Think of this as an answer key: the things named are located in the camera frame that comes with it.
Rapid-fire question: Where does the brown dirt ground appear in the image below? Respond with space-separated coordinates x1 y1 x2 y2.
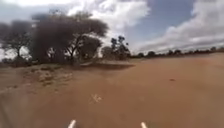
0 52 224 128

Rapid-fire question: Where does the group of dark trees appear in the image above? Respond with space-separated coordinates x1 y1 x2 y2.
0 9 132 67

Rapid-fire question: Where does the row of trees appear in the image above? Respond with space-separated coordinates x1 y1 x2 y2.
130 46 224 59

